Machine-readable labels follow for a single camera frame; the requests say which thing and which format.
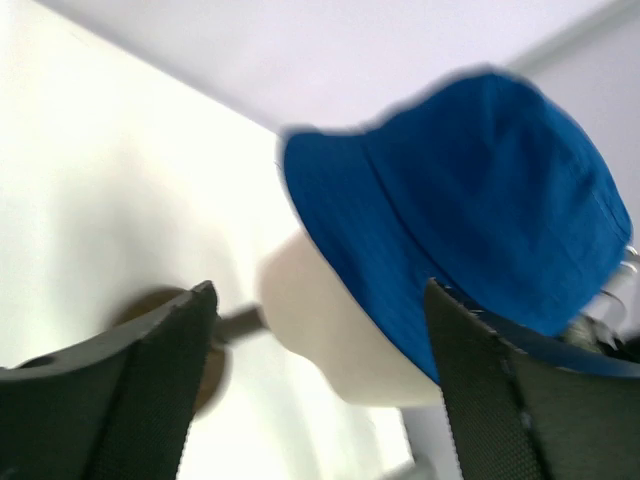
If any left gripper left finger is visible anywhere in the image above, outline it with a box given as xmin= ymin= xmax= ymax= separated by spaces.
xmin=1 ymin=281 xmax=217 ymax=479

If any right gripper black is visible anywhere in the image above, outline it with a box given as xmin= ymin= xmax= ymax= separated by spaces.
xmin=564 ymin=245 xmax=639 ymax=364

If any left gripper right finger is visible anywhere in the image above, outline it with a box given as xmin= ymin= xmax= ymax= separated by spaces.
xmin=424 ymin=280 xmax=639 ymax=480

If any blue bucket hat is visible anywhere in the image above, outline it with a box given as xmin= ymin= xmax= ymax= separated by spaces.
xmin=281 ymin=69 xmax=633 ymax=380

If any right aluminium frame post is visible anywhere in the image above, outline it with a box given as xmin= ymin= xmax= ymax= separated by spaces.
xmin=509 ymin=1 xmax=639 ymax=76

